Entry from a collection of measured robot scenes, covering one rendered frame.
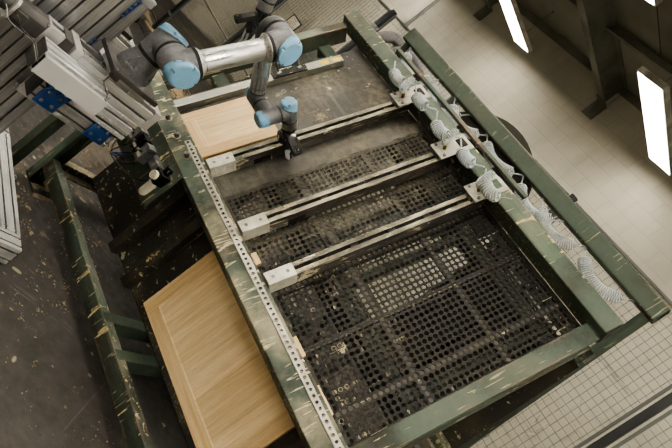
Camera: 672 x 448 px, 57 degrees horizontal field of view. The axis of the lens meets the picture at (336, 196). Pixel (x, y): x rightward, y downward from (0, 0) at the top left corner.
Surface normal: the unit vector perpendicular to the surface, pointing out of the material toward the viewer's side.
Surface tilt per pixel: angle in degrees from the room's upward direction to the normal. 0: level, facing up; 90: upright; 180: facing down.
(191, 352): 90
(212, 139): 58
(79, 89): 90
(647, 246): 90
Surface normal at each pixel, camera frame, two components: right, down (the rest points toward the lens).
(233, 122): 0.07, -0.61
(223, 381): -0.40, -0.35
